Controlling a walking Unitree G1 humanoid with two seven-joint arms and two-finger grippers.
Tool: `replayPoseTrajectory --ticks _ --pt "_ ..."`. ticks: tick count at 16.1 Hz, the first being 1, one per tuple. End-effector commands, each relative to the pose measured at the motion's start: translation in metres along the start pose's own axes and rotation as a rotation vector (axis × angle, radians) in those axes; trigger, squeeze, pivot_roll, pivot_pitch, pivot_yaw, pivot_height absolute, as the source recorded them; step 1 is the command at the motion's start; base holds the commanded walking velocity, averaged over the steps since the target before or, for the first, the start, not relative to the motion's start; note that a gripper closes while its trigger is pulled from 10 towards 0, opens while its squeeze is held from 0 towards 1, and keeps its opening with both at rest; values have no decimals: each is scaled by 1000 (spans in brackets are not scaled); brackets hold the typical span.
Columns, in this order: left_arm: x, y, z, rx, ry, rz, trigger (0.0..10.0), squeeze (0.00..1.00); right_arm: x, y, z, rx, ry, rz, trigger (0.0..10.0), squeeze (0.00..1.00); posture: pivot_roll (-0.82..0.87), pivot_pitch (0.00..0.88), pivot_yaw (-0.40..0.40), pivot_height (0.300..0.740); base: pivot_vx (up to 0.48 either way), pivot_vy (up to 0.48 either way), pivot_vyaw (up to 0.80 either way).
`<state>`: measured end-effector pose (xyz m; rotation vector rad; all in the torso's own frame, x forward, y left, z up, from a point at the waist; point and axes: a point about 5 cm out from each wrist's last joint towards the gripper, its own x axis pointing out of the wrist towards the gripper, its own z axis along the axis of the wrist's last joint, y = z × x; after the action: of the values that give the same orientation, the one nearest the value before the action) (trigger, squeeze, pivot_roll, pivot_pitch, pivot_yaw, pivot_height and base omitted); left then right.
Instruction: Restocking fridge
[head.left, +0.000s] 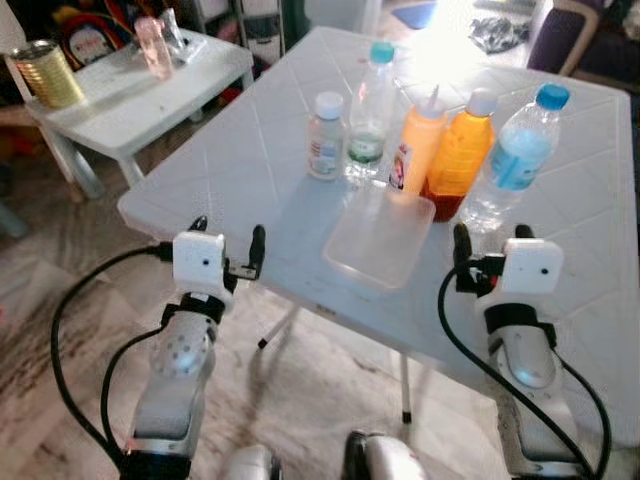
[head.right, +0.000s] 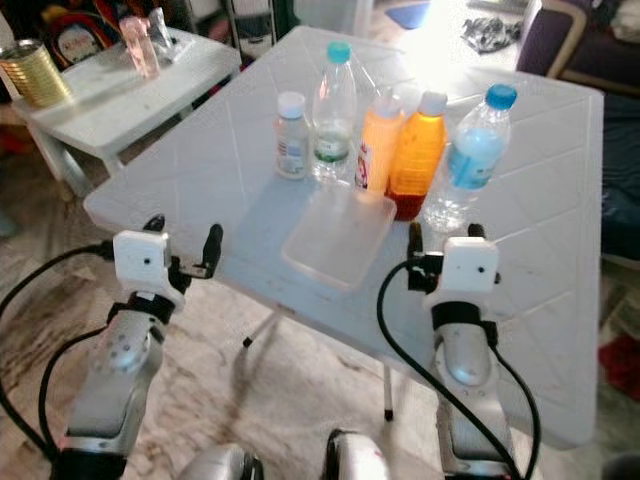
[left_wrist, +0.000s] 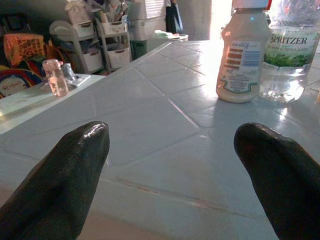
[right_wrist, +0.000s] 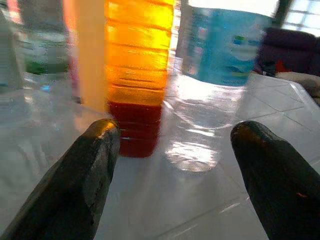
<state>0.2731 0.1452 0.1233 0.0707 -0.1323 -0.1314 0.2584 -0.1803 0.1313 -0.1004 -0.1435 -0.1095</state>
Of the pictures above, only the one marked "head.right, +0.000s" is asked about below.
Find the silver right robot leg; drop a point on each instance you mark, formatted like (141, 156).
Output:
(363, 458)

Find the pink translucent bottle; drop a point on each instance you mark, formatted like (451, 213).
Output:
(141, 48)

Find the clear glass jug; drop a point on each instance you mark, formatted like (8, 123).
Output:
(172, 35)

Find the silver left robot leg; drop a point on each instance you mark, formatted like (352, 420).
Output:
(220, 465)

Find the small white-capped bottle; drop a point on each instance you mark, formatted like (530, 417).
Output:
(292, 140)

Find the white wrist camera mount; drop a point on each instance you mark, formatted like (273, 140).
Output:
(468, 266)
(140, 260)

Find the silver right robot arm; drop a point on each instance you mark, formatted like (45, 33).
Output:
(465, 365)

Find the small white plastic table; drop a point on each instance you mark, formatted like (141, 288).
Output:
(120, 100)

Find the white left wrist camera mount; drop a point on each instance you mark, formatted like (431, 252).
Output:
(140, 260)

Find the clear bottle teal cap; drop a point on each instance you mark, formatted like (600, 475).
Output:
(335, 110)

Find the gold metal can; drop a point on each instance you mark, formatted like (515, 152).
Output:
(36, 75)

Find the crumpled grey cloth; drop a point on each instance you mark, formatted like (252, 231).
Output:
(490, 33)

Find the red cloth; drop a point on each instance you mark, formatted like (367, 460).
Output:
(622, 368)

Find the large white plastic table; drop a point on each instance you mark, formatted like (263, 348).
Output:
(220, 170)

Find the blue cloth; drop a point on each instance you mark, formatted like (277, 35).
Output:
(407, 13)

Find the water bottle blue cap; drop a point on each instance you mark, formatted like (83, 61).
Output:
(472, 155)

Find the silver robot leg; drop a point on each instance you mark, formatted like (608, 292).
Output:
(363, 458)
(220, 465)

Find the orange juice bottle white cap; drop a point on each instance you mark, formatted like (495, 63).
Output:
(418, 155)

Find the orange squeeze bottle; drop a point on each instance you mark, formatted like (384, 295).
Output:
(378, 145)

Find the round red black sign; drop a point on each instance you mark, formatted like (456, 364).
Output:
(85, 35)

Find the dark blue sofa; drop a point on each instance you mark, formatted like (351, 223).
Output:
(622, 180)

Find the purple upholstered chair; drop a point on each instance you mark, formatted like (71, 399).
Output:
(575, 40)

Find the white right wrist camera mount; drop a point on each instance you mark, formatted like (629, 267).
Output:
(468, 266)

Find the clear plastic container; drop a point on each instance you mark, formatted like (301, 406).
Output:
(338, 242)

